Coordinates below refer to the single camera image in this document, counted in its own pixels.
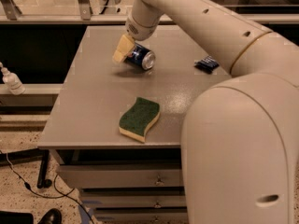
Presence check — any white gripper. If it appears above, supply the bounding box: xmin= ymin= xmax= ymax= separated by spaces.
xmin=112 ymin=0 xmax=163 ymax=63

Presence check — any blue pepsi can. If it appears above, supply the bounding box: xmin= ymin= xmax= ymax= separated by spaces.
xmin=125 ymin=43 xmax=156 ymax=70

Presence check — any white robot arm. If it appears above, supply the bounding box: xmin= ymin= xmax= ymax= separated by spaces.
xmin=114 ymin=0 xmax=299 ymax=224

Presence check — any green yellow sponge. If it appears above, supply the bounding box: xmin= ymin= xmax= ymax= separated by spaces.
xmin=119 ymin=97 xmax=160 ymax=143

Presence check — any dark blue snack packet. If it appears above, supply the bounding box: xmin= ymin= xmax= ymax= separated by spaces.
xmin=194 ymin=56 xmax=219 ymax=75

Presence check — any white spray bottle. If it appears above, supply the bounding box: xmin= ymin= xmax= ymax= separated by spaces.
xmin=0 ymin=63 xmax=25 ymax=95

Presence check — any top grey drawer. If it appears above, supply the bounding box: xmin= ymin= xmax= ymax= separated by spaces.
xmin=57 ymin=164 xmax=183 ymax=189

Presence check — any grey drawer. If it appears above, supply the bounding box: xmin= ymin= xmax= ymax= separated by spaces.
xmin=80 ymin=187 xmax=186 ymax=208
xmin=93 ymin=207 xmax=188 ymax=222
xmin=57 ymin=164 xmax=183 ymax=189

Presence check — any grey drawer cabinet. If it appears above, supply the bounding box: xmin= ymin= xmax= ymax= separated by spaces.
xmin=36 ymin=24 xmax=233 ymax=224

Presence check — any middle grey drawer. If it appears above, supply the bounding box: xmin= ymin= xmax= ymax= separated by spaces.
xmin=80 ymin=187 xmax=186 ymax=208

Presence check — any black stand leg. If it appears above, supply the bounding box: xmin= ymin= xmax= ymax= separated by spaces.
xmin=0 ymin=148 xmax=52 ymax=189

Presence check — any bottom grey drawer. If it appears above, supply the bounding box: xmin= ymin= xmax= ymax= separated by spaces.
xmin=93 ymin=207 xmax=188 ymax=222

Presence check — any metal railing frame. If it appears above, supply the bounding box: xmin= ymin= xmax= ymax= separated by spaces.
xmin=0 ymin=0 xmax=299 ymax=25

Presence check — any black floor cable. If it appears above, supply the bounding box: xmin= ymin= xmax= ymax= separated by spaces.
xmin=0 ymin=151 xmax=94 ymax=224

